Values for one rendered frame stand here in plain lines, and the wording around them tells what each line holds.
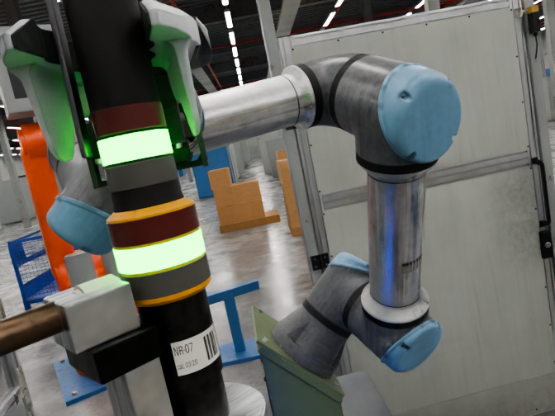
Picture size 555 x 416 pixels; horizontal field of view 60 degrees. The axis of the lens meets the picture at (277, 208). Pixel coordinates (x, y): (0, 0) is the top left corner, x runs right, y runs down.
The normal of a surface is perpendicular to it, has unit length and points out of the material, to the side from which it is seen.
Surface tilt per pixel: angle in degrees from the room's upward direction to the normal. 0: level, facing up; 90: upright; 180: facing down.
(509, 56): 90
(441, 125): 105
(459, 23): 90
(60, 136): 94
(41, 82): 94
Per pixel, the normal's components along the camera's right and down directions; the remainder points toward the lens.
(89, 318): 0.66, -0.03
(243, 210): 0.08, 0.13
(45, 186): 0.52, 0.12
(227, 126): 0.50, 0.33
